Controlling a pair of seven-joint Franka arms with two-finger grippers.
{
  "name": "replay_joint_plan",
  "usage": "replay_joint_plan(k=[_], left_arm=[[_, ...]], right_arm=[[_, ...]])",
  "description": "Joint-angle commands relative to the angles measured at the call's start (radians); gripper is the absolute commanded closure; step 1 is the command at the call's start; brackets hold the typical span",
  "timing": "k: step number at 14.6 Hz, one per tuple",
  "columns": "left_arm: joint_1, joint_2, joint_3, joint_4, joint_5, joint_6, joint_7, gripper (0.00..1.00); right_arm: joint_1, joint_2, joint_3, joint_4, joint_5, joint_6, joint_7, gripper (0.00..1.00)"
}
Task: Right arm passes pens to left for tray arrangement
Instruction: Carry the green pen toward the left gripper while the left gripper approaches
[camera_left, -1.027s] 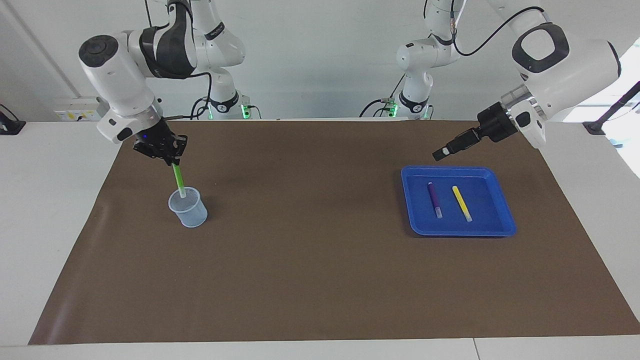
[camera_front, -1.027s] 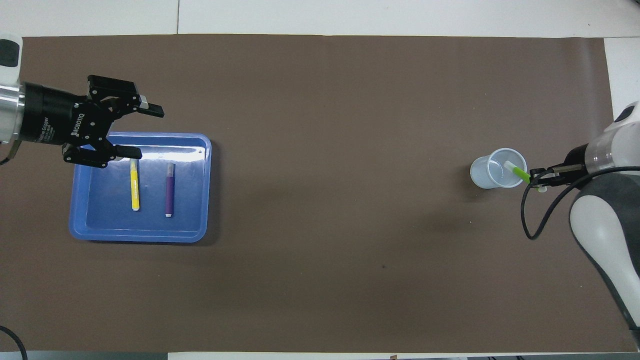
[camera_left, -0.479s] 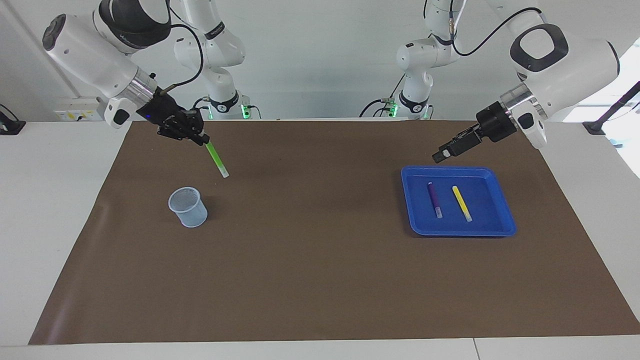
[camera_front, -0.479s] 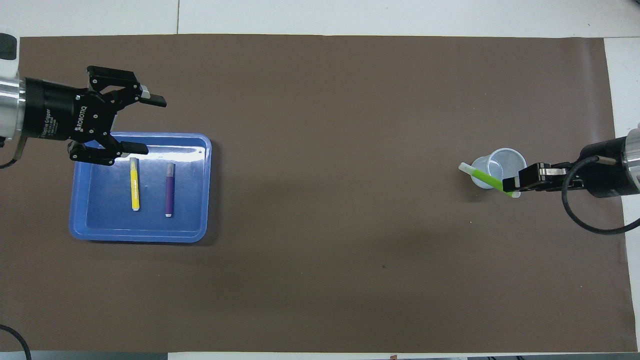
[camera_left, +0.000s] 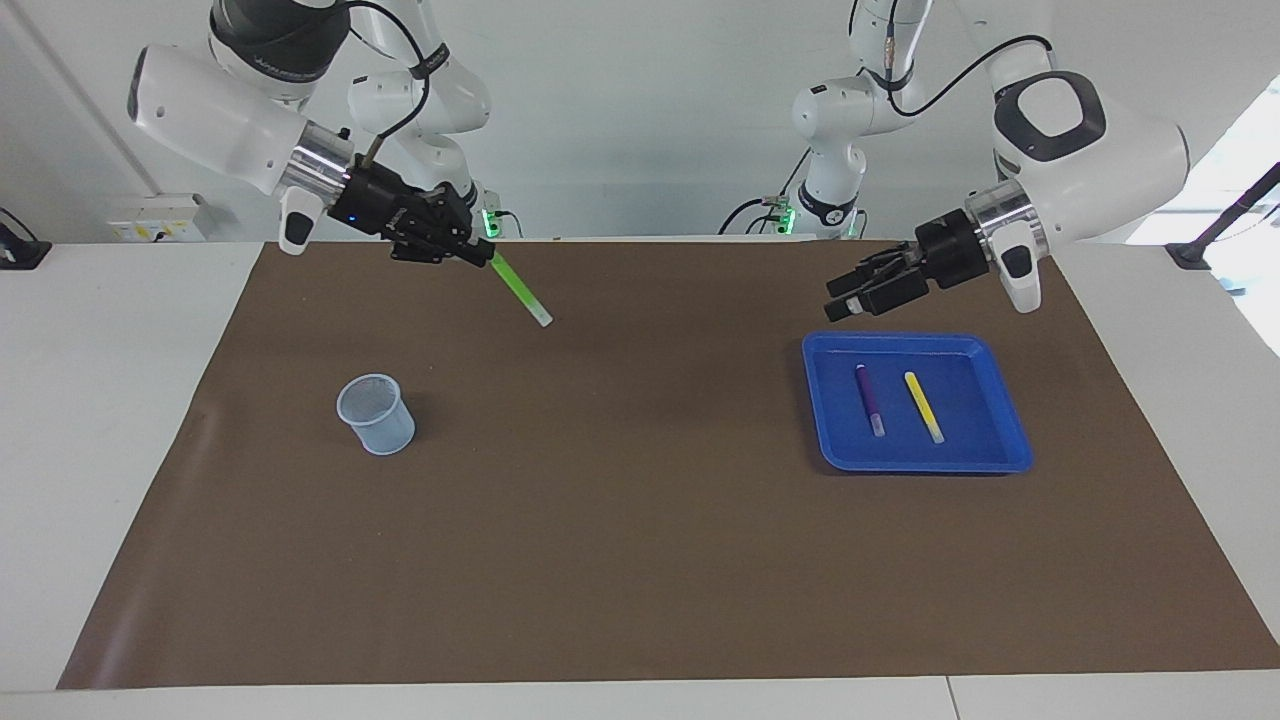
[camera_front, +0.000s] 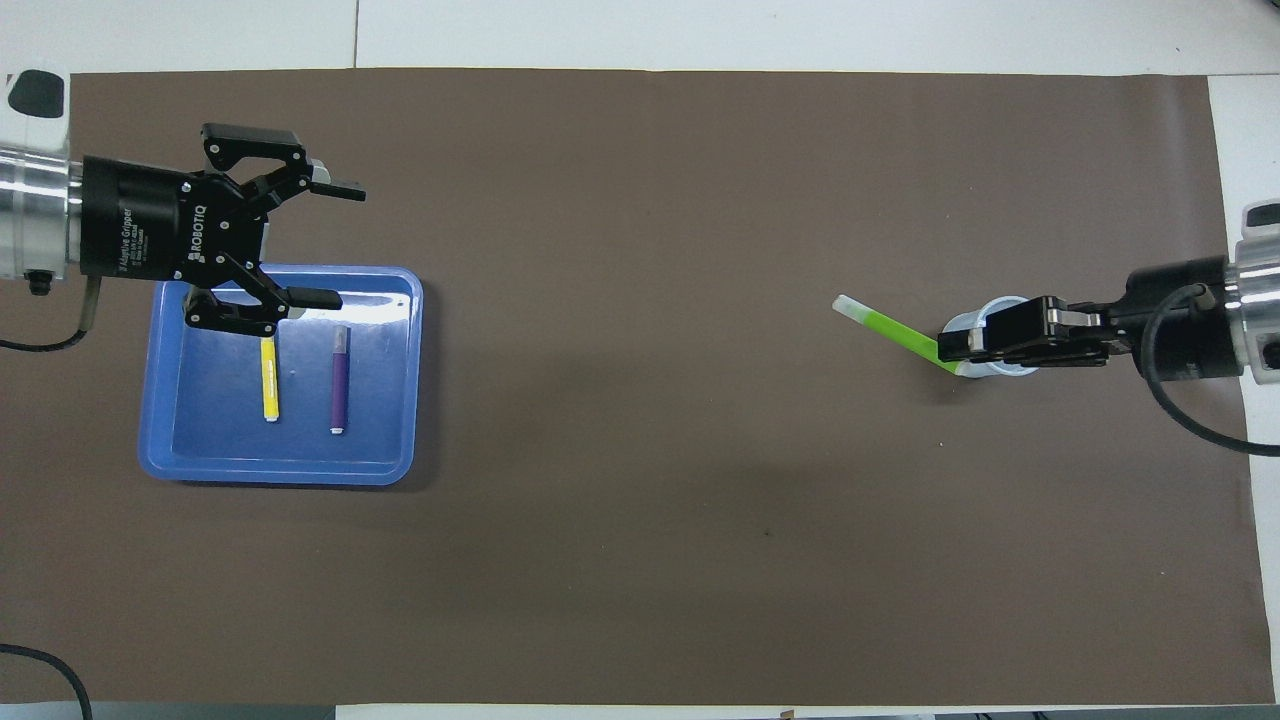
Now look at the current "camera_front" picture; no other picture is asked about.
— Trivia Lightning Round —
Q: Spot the black looped cable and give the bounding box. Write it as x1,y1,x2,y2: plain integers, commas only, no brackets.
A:
0,642,97,720

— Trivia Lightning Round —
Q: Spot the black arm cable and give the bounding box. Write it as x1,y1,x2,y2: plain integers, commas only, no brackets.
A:
1142,282,1280,459
0,274,102,354

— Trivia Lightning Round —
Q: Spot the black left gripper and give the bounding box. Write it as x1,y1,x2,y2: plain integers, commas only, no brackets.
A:
81,123,367,337

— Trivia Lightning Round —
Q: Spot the green pen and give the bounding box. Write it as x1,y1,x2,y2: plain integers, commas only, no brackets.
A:
832,293,963,377

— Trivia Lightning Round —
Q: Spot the blue plastic tray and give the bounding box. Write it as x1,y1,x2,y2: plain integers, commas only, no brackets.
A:
137,263,425,488

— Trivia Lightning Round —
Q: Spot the yellow pen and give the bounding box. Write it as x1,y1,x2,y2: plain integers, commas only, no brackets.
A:
260,334,282,424

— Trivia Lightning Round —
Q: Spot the purple pen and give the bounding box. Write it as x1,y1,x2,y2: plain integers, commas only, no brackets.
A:
328,325,352,436

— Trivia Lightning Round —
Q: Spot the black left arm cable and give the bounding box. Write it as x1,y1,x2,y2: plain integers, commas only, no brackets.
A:
0,274,102,354

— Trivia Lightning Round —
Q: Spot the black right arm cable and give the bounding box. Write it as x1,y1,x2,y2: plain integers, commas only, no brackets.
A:
1142,282,1280,459

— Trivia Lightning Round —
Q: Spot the clear plastic cup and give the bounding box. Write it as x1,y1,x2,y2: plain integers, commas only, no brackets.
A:
944,295,1042,379

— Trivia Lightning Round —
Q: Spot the brown table mat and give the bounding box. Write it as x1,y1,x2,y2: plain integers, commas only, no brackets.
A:
0,67,1277,707

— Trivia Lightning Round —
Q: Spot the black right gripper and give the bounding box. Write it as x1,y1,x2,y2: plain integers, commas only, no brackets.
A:
937,256,1244,382

